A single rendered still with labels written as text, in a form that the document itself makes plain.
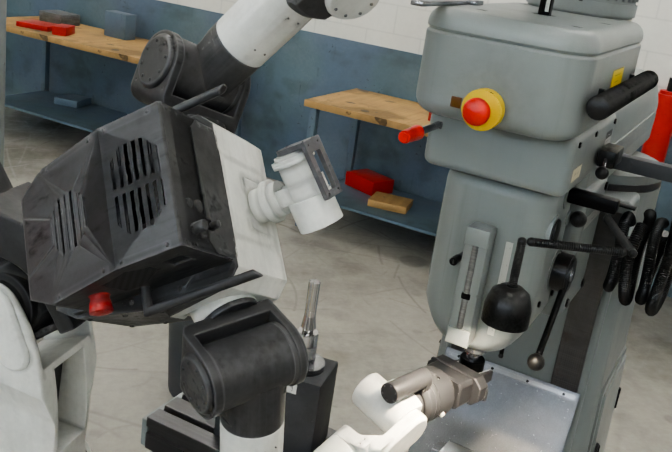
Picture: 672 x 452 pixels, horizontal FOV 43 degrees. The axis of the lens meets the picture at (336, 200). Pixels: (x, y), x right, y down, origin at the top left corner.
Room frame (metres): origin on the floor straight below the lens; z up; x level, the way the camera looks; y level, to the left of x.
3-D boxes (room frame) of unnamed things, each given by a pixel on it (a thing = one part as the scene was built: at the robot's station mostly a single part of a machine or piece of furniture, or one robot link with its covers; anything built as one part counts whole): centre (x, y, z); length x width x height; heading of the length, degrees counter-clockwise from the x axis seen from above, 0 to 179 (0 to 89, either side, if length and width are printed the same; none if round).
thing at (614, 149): (1.41, -0.44, 1.66); 0.12 x 0.04 x 0.04; 154
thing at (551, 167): (1.45, -0.31, 1.68); 0.34 x 0.24 x 0.10; 154
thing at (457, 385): (1.35, -0.23, 1.23); 0.13 x 0.12 x 0.10; 49
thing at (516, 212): (1.42, -0.29, 1.47); 0.21 x 0.19 x 0.32; 64
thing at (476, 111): (1.19, -0.18, 1.76); 0.04 x 0.03 x 0.04; 64
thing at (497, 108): (1.21, -0.19, 1.76); 0.06 x 0.02 x 0.06; 64
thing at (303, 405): (1.59, 0.07, 1.02); 0.22 x 0.12 x 0.20; 75
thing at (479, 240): (1.31, -0.24, 1.44); 0.04 x 0.04 x 0.21; 64
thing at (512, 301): (1.18, -0.28, 1.48); 0.07 x 0.07 x 0.06
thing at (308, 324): (1.58, 0.02, 1.24); 0.03 x 0.03 x 0.11
